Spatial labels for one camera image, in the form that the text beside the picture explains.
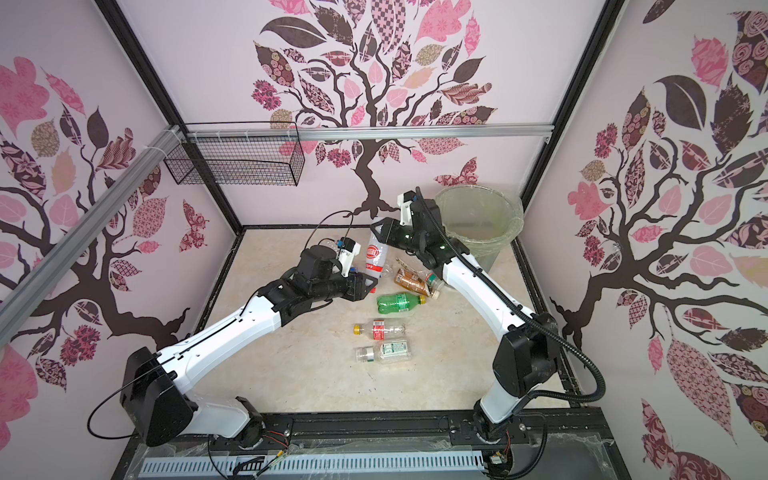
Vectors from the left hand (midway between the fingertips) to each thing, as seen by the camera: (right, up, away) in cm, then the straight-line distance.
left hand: (371, 284), depth 76 cm
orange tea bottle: (+12, -1, +21) cm, 24 cm away
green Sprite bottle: (+8, -7, +16) cm, 19 cm away
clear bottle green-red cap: (+19, -1, +23) cm, 30 cm away
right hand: (+2, +16, +1) cm, 16 cm away
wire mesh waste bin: (+37, +20, +22) cm, 47 cm away
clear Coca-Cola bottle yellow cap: (+2, -15, +10) cm, 18 cm away
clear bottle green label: (+3, -20, +5) cm, 21 cm away
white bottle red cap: (+2, +7, -2) cm, 7 cm away
